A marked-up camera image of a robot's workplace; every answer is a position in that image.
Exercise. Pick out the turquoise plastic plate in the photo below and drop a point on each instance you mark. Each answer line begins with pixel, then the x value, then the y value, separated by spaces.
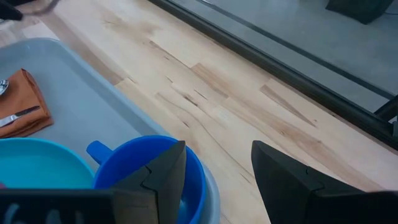
pixel 40 168

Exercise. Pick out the black box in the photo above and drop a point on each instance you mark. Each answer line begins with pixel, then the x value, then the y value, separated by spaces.
pixel 357 9

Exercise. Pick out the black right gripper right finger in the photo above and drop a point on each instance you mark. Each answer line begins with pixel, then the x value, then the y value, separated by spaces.
pixel 280 186

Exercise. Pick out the orange cloth napkin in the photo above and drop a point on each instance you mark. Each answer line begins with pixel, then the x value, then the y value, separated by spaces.
pixel 28 93

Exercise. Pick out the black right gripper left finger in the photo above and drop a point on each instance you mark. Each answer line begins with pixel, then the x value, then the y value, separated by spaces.
pixel 161 186

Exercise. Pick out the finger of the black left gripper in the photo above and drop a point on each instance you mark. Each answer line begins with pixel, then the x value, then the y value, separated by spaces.
pixel 9 11

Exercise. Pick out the grey plastic tray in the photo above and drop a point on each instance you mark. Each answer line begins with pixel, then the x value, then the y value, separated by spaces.
pixel 87 102

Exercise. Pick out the black metal table frame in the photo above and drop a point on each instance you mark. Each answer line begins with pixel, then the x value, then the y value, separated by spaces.
pixel 280 74

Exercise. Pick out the blue plastic cup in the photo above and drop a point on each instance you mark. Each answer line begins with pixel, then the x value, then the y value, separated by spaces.
pixel 130 158

